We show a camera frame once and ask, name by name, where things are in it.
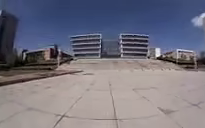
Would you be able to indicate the low brick building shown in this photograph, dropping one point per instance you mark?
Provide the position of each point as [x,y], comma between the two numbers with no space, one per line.
[40,54]

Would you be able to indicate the grey concrete slab plaza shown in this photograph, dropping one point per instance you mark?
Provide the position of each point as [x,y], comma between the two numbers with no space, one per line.
[123,100]

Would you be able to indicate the low pale building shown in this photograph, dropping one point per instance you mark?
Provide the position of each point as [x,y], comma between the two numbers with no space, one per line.
[181,55]

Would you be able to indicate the wide concrete steps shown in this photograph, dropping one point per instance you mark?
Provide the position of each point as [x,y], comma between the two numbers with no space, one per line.
[123,64]

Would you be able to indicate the raised bed with kerb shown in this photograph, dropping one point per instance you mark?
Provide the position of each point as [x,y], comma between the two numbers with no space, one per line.
[23,77]

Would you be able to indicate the white twin-block building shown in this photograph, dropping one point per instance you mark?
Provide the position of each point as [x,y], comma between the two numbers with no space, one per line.
[86,45]

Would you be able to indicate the small white building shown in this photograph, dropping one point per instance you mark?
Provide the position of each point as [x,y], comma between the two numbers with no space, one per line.
[155,52]

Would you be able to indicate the low retaining wall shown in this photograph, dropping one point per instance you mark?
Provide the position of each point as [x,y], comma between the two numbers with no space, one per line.
[40,65]

